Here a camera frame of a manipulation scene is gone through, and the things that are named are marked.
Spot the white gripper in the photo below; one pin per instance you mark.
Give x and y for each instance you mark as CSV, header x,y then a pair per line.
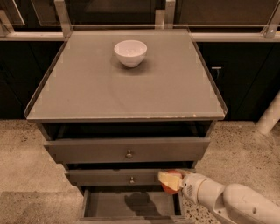
x,y
192,184

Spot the red apple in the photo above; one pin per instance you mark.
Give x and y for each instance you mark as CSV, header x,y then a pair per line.
x,y
172,181

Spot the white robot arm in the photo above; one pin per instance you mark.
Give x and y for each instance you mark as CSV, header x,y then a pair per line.
x,y
229,204

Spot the brass middle drawer knob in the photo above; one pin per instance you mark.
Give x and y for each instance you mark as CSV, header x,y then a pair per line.
x,y
132,180

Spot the brass drawer knob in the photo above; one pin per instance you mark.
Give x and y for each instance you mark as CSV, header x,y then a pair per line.
x,y
132,180
129,154

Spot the top grey drawer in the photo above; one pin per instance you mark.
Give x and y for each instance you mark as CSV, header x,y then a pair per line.
x,y
113,150

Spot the grey drawer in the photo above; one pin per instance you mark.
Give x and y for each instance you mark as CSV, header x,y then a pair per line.
x,y
139,204
113,150
143,177

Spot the brass top drawer knob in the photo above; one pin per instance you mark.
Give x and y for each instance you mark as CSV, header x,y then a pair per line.
x,y
129,154

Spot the bottom grey drawer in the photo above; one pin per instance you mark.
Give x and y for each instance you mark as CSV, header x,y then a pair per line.
x,y
139,204

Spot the grey drawer cabinet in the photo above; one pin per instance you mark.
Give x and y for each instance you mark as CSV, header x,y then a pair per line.
x,y
89,94

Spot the middle grey drawer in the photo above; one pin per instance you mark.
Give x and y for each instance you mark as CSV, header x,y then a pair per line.
x,y
143,177

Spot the white ceramic bowl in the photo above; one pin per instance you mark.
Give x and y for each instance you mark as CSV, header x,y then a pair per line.
x,y
130,52

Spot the white cylindrical post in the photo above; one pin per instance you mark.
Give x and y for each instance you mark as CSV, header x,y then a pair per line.
x,y
270,117

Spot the metal railing frame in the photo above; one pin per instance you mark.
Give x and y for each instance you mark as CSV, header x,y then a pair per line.
x,y
204,20

